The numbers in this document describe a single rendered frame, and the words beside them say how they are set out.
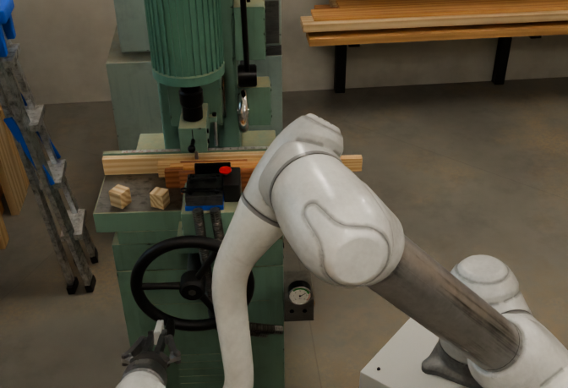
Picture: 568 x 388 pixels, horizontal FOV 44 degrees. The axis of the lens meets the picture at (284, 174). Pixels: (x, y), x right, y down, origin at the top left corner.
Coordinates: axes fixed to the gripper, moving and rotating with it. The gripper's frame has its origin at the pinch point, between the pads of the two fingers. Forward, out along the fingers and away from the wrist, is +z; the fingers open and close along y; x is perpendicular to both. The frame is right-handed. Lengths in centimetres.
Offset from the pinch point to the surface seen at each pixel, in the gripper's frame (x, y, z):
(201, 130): -43.2, -10.3, 22.7
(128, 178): -29.3, 10.6, 31.9
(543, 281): 37, -138, 111
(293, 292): -0.4, -32.3, 19.4
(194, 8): -73, -11, 9
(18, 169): -2, 89, 176
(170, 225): -20.0, -1.6, 18.9
